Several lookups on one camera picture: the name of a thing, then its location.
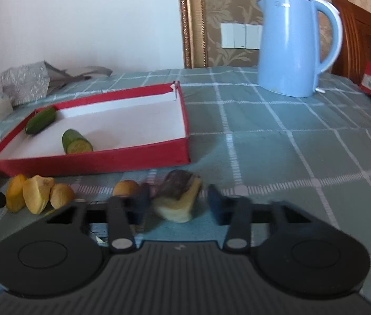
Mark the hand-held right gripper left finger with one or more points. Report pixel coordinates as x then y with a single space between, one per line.
142 203

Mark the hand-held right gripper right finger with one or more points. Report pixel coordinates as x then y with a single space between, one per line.
217 203

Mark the brown longan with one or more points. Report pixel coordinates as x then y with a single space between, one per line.
62 196
124 188

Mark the yellow jackfruit piece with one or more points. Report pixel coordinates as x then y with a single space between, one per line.
15 193
36 195

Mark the red shallow cardboard box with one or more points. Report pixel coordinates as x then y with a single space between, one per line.
123 121

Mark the green checked bedsheet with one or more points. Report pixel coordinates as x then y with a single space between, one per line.
270 137

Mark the cut cucumber piece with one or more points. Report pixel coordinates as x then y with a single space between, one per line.
75 142

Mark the whole small cucumber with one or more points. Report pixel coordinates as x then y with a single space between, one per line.
41 120

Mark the grey patterned paper bag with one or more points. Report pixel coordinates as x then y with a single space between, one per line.
24 82

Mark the blue electric kettle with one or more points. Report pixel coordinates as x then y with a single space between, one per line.
287 46

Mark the white wall switch panel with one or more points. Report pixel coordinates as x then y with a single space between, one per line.
239 36

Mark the gold ornate wall frame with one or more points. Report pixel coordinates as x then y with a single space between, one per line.
188 23

